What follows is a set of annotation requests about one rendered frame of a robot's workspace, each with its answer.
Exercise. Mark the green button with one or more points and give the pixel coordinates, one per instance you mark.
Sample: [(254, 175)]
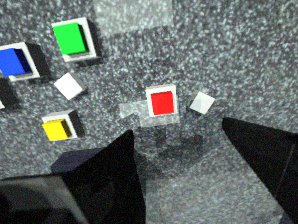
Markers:
[(77, 39)]

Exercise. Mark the red button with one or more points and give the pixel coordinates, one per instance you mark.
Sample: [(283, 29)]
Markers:
[(161, 99)]

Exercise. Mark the blue button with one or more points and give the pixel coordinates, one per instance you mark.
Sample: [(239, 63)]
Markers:
[(23, 61)]

